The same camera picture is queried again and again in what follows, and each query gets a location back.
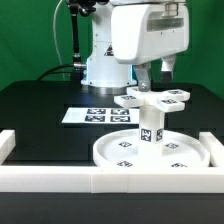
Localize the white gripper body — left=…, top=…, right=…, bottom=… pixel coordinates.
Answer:
left=111, top=3, right=189, bottom=65

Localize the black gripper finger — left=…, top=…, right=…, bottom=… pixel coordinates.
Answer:
left=133, top=63, right=151, bottom=92
left=160, top=55, right=176, bottom=83

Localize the white cross-shaped table base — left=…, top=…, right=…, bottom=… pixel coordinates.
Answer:
left=114, top=87, right=190, bottom=113

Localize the white round table top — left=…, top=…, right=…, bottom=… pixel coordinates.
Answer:
left=93, top=129, right=210, bottom=169

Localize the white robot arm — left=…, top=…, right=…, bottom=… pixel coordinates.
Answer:
left=82, top=0, right=189, bottom=94

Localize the white marker tag sheet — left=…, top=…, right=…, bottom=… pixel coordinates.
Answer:
left=62, top=107, right=139, bottom=124

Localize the white right fence bar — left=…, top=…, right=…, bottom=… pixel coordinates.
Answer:
left=199, top=132, right=224, bottom=168

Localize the white fence bar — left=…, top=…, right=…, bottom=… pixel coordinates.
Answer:
left=0, top=130, right=16, bottom=165
left=199, top=132, right=224, bottom=168
left=0, top=166, right=224, bottom=193

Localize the white left fence bar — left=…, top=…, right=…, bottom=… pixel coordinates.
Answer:
left=0, top=130, right=16, bottom=165

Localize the white front fence bar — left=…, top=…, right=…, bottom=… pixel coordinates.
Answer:
left=0, top=166, right=224, bottom=193

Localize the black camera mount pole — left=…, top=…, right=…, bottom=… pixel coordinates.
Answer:
left=66, top=0, right=96, bottom=64

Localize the white cable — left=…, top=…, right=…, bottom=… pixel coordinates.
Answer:
left=52, top=0, right=68, bottom=81

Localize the black cable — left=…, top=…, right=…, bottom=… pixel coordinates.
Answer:
left=36, top=64, right=76, bottom=82

